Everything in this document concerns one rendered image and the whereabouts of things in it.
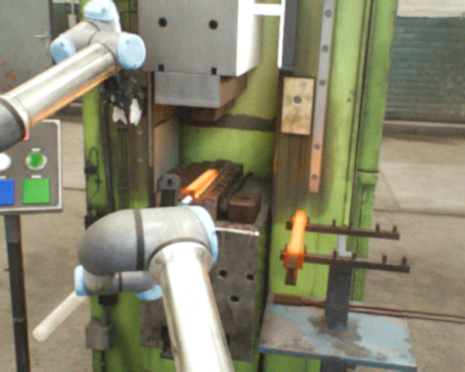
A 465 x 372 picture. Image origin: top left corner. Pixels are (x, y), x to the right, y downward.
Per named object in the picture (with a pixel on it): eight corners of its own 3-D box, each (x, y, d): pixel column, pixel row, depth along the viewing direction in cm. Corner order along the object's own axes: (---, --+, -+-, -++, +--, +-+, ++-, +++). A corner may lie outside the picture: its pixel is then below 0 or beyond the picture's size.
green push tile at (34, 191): (49, 202, 172) (49, 178, 174) (22, 204, 171) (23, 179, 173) (49, 203, 174) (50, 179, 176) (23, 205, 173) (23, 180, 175)
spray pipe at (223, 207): (225, 214, 179) (225, 204, 178) (217, 213, 180) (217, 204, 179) (246, 182, 211) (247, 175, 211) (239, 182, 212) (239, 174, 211)
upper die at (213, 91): (219, 108, 170) (220, 75, 167) (154, 103, 174) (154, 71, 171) (246, 89, 209) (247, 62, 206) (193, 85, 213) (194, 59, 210)
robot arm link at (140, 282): (119, 291, 149) (118, 251, 146) (163, 287, 152) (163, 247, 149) (122, 305, 142) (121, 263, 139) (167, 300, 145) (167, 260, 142)
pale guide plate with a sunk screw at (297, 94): (309, 135, 179) (313, 79, 173) (280, 132, 180) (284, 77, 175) (310, 133, 181) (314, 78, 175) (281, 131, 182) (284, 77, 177)
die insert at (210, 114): (214, 121, 182) (215, 101, 180) (191, 119, 183) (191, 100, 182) (234, 105, 210) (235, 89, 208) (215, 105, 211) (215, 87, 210)
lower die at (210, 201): (215, 220, 180) (216, 194, 178) (155, 214, 184) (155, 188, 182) (242, 182, 220) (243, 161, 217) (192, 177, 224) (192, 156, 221)
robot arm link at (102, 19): (73, 9, 136) (96, -6, 141) (84, 51, 143) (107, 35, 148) (98, 15, 133) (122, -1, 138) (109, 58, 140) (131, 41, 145)
